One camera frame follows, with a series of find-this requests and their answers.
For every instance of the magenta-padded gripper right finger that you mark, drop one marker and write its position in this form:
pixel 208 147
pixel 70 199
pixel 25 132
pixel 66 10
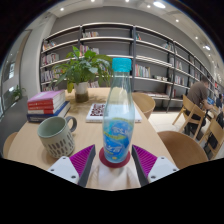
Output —
pixel 161 168

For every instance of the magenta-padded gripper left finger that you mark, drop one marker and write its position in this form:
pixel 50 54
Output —
pixel 65 168

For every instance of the clear bottle with teal cap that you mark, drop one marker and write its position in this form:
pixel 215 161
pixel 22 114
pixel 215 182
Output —
pixel 118 130

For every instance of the round-backed wooden chair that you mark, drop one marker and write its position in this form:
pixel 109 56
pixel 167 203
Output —
pixel 181 150
pixel 145 103
pixel 9 145

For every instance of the grey patterned ceramic mug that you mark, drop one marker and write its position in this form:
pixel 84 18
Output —
pixel 58 138

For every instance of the flat round red coaster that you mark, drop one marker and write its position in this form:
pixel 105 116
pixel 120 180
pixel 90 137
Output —
pixel 103 160

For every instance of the dark blue book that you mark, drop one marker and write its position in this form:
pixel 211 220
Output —
pixel 46 116

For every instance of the red book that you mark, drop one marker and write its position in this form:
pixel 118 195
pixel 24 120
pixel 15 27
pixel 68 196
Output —
pixel 45 110
pixel 43 104

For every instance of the slatted wooden chair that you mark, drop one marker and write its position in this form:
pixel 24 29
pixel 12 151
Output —
pixel 216 131
pixel 195 111

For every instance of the pink book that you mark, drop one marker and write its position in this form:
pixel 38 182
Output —
pixel 45 96

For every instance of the person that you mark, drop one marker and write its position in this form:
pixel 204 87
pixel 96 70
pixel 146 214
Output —
pixel 196 93

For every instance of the small background green plant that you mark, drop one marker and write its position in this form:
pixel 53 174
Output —
pixel 18 92

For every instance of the green potted plant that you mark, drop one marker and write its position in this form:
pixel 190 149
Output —
pixel 83 68

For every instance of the grey shelf unit with books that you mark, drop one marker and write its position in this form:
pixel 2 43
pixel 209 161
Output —
pixel 150 50

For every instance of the ceiling lights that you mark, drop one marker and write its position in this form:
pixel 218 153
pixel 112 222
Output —
pixel 159 4

